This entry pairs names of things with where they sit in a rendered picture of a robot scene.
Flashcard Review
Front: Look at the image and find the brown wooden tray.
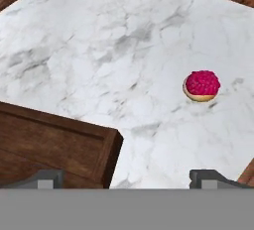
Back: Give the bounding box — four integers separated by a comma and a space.
0, 101, 124, 189

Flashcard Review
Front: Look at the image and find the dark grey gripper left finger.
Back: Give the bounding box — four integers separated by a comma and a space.
3, 169, 64, 189

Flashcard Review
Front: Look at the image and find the pink frosted cupcake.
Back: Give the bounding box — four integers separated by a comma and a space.
182, 69, 221, 103

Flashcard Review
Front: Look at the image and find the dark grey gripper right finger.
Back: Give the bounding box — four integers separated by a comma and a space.
189, 169, 252, 189

